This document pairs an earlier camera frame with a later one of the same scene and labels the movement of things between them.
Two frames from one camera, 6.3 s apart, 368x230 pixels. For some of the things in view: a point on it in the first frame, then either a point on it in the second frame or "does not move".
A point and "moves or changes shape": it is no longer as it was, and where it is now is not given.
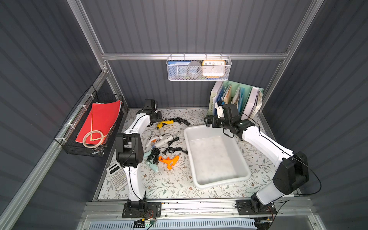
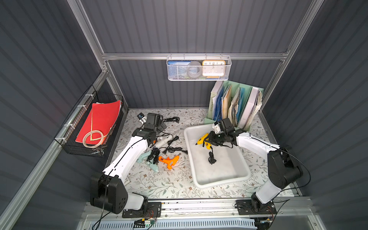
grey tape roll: x=194 y=69 does not move
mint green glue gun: x=151 y=165 does not move
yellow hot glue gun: x=161 y=124 moves or changes shape
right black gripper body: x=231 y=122 to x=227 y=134
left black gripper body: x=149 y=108 to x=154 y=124
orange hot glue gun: x=169 y=162 does not move
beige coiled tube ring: x=89 y=132 does not move
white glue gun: x=155 y=141 does not move
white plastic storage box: x=214 y=158 does not move
